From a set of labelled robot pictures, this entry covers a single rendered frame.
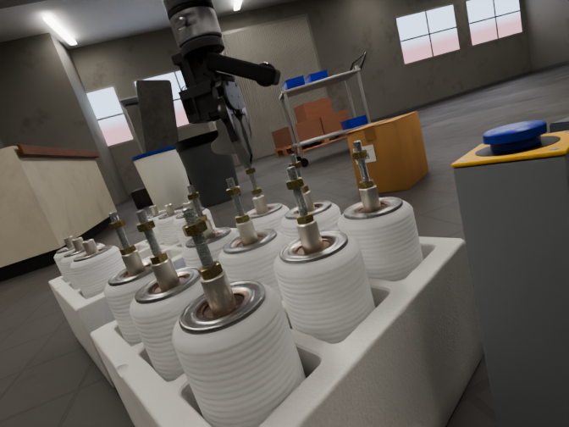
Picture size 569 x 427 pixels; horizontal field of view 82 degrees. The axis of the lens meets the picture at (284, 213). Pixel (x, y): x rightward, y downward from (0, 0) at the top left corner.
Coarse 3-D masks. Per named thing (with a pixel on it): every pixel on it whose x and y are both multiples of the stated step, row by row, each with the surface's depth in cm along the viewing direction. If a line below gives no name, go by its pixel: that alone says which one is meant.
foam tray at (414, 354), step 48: (432, 240) 45; (384, 288) 37; (432, 288) 36; (96, 336) 46; (384, 336) 30; (432, 336) 36; (480, 336) 46; (144, 384) 33; (336, 384) 26; (384, 384) 30; (432, 384) 36
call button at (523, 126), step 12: (540, 120) 24; (492, 132) 25; (504, 132) 24; (516, 132) 23; (528, 132) 23; (540, 132) 23; (492, 144) 25; (504, 144) 24; (516, 144) 24; (528, 144) 24
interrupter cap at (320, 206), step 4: (316, 204) 53; (320, 204) 52; (324, 204) 51; (328, 204) 50; (292, 208) 54; (296, 208) 53; (316, 208) 51; (320, 208) 49; (324, 208) 48; (328, 208) 49; (288, 212) 53; (292, 212) 52; (296, 212) 52; (312, 212) 49; (316, 212) 48; (320, 212) 48; (284, 216) 51; (288, 216) 50; (292, 216) 49
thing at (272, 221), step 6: (282, 210) 58; (288, 210) 59; (264, 216) 56; (270, 216) 56; (276, 216) 56; (282, 216) 57; (258, 222) 56; (264, 222) 56; (270, 222) 56; (276, 222) 56; (258, 228) 56; (264, 228) 56; (270, 228) 56; (276, 228) 57
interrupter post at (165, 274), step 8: (152, 264) 36; (160, 264) 35; (168, 264) 36; (160, 272) 35; (168, 272) 36; (160, 280) 36; (168, 280) 36; (176, 280) 36; (160, 288) 36; (168, 288) 36
